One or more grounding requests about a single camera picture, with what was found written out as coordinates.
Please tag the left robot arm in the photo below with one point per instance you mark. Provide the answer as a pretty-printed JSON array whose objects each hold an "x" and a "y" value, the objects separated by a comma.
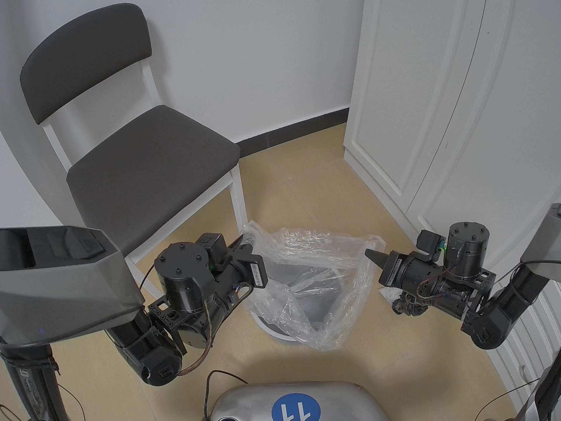
[{"x": 65, "y": 287}]

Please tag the black plastic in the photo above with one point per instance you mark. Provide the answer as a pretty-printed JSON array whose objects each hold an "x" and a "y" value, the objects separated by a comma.
[{"x": 405, "y": 308}]

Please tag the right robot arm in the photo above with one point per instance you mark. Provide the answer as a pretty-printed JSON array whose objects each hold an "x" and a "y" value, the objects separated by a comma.
[{"x": 471, "y": 248}]

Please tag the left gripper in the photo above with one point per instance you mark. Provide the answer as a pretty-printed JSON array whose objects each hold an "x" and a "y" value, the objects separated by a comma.
[{"x": 239, "y": 279}]

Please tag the dark grey padded white chair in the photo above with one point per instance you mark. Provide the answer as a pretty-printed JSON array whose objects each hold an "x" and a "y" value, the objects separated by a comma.
[{"x": 87, "y": 46}]

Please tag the white paper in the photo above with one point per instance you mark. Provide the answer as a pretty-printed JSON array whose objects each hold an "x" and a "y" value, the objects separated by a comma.
[{"x": 385, "y": 294}]

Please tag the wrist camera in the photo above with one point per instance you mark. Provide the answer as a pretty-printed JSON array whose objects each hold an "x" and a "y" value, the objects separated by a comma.
[
  {"x": 212, "y": 246},
  {"x": 428, "y": 244}
]

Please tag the clear plastic bag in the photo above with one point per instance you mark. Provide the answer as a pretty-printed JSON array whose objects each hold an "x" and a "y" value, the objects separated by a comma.
[{"x": 315, "y": 244}]

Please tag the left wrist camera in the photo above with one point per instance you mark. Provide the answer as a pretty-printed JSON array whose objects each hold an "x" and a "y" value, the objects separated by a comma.
[{"x": 212, "y": 246}]

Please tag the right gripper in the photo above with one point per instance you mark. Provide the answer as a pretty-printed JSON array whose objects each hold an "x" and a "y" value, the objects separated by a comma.
[{"x": 410, "y": 274}]

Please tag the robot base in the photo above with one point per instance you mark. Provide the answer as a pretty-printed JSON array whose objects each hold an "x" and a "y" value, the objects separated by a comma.
[{"x": 333, "y": 401}]

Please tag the white trash bin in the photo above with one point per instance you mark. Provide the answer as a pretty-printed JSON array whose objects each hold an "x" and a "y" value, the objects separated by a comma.
[{"x": 269, "y": 330}]

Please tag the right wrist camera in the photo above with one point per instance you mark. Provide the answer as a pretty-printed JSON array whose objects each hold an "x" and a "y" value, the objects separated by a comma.
[{"x": 428, "y": 244}]

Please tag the white wardrobe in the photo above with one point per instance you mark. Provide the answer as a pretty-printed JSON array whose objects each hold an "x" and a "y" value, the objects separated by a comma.
[{"x": 438, "y": 103}]

